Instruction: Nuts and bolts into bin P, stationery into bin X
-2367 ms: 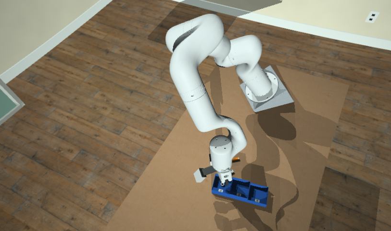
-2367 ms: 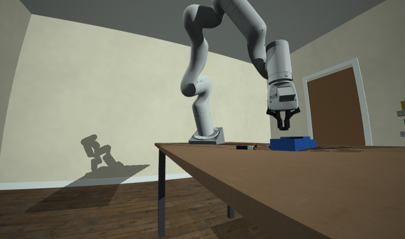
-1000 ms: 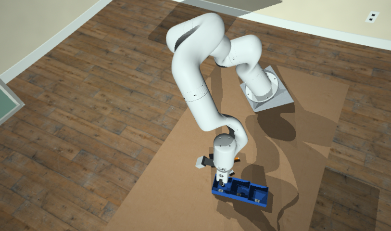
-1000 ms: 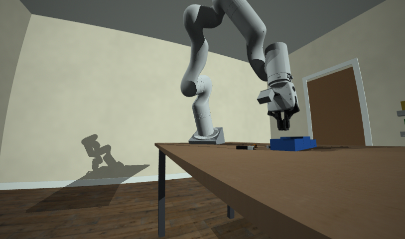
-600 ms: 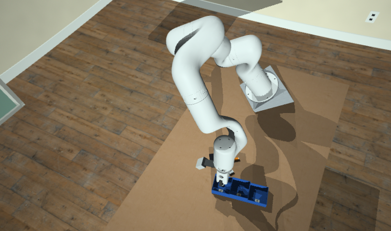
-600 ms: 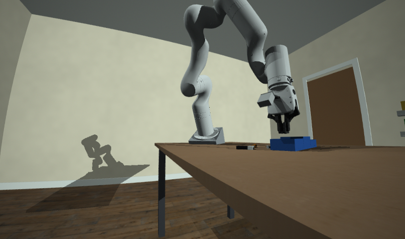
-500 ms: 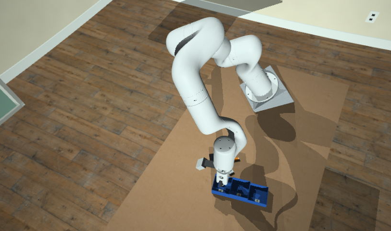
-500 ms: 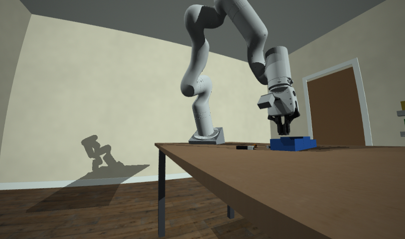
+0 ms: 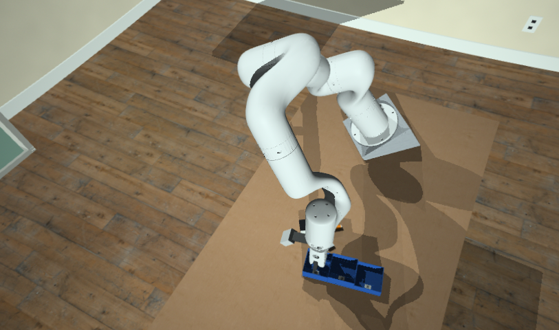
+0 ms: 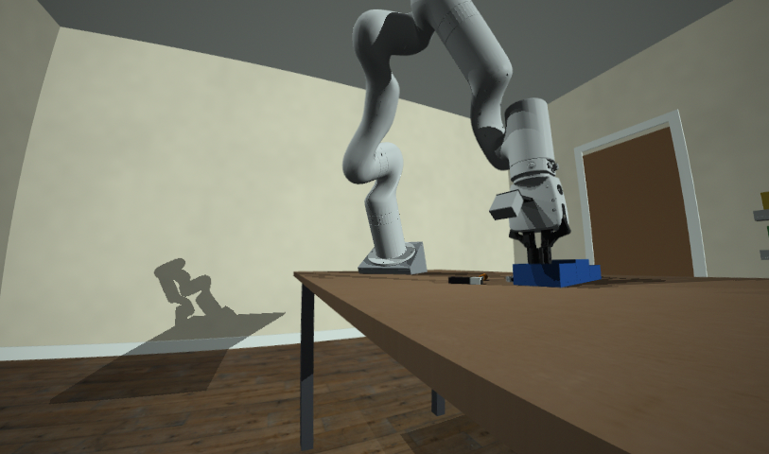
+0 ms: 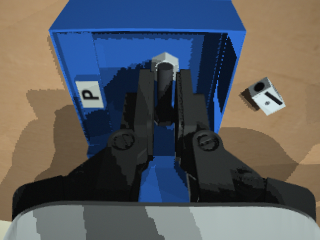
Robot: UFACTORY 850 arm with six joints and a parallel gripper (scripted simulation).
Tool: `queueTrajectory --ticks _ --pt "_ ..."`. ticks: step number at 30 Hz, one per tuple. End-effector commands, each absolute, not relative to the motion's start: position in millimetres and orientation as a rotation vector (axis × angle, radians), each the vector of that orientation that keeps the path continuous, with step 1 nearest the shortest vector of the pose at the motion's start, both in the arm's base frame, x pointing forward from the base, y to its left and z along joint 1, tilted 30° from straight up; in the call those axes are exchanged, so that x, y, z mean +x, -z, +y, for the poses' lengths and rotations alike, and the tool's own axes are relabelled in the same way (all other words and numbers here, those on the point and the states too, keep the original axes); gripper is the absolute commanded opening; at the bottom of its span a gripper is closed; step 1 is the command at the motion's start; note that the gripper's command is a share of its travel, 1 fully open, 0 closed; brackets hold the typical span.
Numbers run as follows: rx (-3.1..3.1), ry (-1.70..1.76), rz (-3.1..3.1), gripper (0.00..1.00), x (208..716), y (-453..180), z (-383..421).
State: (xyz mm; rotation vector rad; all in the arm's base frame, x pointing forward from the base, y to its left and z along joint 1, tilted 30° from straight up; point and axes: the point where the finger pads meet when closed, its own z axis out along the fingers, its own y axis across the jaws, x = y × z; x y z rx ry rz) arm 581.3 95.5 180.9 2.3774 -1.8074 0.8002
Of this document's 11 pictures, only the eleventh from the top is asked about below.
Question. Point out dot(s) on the grey hex nut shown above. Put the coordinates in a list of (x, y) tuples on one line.
[(164, 57)]

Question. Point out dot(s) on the blue open-top bin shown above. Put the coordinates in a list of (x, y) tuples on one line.
[(209, 42)]

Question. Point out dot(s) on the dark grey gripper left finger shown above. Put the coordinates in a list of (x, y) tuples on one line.
[(112, 174)]

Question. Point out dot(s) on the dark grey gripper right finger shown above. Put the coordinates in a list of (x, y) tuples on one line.
[(220, 176)]

